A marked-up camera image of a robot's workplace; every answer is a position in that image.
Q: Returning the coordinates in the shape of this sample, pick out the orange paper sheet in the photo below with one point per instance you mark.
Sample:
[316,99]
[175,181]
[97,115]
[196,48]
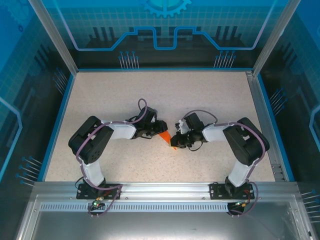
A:
[165,136]

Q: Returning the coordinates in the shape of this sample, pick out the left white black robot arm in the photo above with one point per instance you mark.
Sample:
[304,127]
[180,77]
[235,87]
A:
[92,172]

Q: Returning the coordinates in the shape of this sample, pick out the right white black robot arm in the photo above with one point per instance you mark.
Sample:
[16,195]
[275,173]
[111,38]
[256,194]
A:
[240,172]

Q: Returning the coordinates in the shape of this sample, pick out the grey metal panel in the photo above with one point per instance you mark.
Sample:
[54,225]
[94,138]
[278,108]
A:
[160,225]

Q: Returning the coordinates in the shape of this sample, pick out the connector plug with green light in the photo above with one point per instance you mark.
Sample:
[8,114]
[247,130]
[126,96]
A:
[240,203]
[97,203]

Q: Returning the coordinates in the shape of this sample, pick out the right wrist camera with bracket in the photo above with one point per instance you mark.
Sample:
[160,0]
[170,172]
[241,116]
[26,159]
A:
[182,126]

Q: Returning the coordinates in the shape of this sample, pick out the long aluminium mounting rail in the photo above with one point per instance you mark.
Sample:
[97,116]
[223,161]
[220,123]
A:
[165,190]

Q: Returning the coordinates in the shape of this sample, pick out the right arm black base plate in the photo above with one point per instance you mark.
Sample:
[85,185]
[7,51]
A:
[217,191]

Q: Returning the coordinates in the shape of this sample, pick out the aluminium side rail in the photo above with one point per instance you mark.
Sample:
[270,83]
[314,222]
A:
[264,125]

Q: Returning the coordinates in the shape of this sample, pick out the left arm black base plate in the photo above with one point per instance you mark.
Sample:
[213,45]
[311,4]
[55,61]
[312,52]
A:
[85,193]

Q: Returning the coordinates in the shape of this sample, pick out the aluminium corner post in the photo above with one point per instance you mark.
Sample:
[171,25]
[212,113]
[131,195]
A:
[55,37]
[272,37]

